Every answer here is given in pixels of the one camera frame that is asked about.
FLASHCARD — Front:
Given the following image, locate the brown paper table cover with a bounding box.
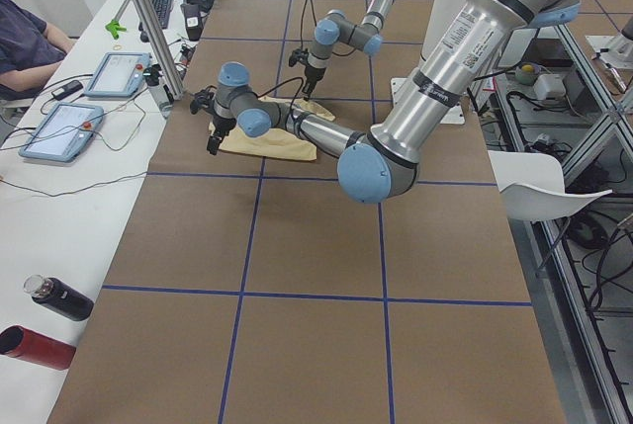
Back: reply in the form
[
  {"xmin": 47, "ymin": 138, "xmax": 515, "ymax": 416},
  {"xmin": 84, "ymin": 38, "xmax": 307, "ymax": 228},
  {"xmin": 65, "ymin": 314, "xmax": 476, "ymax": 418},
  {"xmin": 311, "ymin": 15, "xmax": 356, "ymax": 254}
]
[{"xmin": 46, "ymin": 0, "xmax": 570, "ymax": 424}]

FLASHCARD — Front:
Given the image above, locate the green plastic clamp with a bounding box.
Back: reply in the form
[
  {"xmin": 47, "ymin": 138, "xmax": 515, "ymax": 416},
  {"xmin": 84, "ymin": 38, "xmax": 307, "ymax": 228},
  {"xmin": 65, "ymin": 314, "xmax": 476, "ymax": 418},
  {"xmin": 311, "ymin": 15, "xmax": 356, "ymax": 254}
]
[{"xmin": 105, "ymin": 19, "xmax": 128, "ymax": 41}]

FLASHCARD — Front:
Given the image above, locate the lower blue teach pendant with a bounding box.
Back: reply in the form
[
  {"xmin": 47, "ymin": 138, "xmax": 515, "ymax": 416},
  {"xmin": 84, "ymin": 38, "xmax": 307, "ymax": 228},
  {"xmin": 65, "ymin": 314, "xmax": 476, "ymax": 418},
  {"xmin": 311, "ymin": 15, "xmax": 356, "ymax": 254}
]
[{"xmin": 19, "ymin": 102, "xmax": 105, "ymax": 163}]

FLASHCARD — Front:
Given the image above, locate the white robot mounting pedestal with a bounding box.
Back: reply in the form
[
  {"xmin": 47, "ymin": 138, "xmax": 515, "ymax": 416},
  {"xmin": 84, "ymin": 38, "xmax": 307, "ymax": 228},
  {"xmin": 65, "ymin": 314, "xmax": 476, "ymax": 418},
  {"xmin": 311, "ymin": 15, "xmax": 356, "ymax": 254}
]
[{"xmin": 390, "ymin": 0, "xmax": 496, "ymax": 125}]

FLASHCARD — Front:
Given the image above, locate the white plastic chair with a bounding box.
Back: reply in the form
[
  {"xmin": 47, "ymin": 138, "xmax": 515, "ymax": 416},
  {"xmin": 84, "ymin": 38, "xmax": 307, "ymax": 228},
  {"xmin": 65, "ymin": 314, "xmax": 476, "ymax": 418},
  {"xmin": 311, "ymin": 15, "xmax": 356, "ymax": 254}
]
[{"xmin": 488, "ymin": 150, "xmax": 612, "ymax": 221}]

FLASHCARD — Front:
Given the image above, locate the clear bottle black cap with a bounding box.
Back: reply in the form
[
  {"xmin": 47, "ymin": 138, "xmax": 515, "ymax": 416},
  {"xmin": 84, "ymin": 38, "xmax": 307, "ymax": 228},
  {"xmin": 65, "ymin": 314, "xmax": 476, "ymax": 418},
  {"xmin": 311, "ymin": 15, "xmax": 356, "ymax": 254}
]
[{"xmin": 143, "ymin": 64, "xmax": 174, "ymax": 119}]

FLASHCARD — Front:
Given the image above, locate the black water bottle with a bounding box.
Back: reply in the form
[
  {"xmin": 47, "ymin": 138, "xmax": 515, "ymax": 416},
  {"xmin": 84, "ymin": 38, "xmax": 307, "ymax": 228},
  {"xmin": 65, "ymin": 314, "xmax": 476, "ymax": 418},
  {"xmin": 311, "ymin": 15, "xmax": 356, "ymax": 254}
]
[{"xmin": 23, "ymin": 275, "xmax": 94, "ymax": 321}]

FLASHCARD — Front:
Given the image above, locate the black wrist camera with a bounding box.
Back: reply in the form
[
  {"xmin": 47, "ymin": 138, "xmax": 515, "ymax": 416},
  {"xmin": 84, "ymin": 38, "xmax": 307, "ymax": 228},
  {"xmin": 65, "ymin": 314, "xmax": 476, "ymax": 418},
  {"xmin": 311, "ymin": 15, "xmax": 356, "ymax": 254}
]
[
  {"xmin": 190, "ymin": 89, "xmax": 215, "ymax": 115},
  {"xmin": 288, "ymin": 47, "xmax": 309, "ymax": 67}
]

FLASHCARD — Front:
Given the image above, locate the seated person dark shirt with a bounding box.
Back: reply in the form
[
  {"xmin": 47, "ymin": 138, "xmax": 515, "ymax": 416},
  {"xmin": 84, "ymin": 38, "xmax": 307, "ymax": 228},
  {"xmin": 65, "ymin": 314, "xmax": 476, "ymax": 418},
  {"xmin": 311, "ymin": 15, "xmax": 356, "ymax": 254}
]
[{"xmin": 1, "ymin": 0, "xmax": 76, "ymax": 101}]

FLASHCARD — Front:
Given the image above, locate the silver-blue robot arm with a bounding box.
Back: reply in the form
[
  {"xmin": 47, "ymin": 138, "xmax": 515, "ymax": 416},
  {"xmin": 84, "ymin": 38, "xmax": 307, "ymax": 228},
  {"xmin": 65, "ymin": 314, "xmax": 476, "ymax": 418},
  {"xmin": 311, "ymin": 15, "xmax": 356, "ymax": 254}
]
[
  {"xmin": 208, "ymin": 0, "xmax": 580, "ymax": 204},
  {"xmin": 293, "ymin": 0, "xmax": 396, "ymax": 100}
]

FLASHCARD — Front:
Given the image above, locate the black computer keyboard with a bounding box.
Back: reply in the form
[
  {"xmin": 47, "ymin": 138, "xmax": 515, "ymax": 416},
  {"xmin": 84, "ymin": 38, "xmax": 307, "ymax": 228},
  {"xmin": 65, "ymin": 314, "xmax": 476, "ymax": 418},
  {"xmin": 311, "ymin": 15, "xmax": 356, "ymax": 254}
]
[{"xmin": 150, "ymin": 0, "xmax": 173, "ymax": 29}]

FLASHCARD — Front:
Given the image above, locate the blue teach pendant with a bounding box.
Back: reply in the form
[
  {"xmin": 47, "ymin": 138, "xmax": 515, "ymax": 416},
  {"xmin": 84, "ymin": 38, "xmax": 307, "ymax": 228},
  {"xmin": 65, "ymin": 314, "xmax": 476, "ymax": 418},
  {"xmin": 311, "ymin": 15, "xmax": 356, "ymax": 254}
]
[
  {"xmin": 84, "ymin": 52, "xmax": 151, "ymax": 99},
  {"xmin": 19, "ymin": 102, "xmax": 105, "ymax": 163}
]

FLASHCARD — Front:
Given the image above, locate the aluminium frame post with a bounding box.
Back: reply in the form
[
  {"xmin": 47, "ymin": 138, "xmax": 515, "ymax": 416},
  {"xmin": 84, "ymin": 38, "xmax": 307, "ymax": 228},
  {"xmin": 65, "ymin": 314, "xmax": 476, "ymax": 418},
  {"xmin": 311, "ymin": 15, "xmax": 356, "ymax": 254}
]
[{"xmin": 133, "ymin": 0, "xmax": 184, "ymax": 101}]

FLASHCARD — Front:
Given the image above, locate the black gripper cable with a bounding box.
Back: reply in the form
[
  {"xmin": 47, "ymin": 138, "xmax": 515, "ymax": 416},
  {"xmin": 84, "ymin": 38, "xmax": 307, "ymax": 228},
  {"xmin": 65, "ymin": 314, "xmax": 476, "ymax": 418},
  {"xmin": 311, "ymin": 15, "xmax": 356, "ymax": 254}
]
[
  {"xmin": 254, "ymin": 76, "xmax": 306, "ymax": 124},
  {"xmin": 300, "ymin": 0, "xmax": 370, "ymax": 58}
]

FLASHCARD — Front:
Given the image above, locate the black phone on table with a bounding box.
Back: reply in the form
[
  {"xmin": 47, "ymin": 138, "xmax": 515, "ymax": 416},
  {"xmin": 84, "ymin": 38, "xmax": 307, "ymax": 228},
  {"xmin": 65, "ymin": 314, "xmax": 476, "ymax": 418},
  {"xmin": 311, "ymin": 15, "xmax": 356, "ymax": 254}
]
[{"xmin": 51, "ymin": 80, "xmax": 83, "ymax": 101}]

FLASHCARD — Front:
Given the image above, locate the red water bottle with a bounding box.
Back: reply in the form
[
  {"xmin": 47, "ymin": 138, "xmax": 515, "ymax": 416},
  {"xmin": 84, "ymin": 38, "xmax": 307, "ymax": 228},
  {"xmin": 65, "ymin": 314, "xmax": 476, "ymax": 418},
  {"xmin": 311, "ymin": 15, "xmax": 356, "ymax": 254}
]
[{"xmin": 1, "ymin": 325, "xmax": 76, "ymax": 371}]

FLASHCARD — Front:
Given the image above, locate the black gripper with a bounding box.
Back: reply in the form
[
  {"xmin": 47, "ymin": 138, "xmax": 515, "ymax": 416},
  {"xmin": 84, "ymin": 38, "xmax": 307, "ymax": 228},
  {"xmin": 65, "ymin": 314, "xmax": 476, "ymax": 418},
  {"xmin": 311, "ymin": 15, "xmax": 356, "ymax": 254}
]
[
  {"xmin": 207, "ymin": 115, "xmax": 234, "ymax": 155},
  {"xmin": 303, "ymin": 62, "xmax": 326, "ymax": 101}
]

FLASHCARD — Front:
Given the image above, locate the upper blue teach pendant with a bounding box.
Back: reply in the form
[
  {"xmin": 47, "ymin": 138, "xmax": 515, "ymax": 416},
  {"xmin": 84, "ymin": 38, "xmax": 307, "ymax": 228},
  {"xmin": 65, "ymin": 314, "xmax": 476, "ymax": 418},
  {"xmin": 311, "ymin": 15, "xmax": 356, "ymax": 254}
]
[{"xmin": 84, "ymin": 52, "xmax": 151, "ymax": 99}]

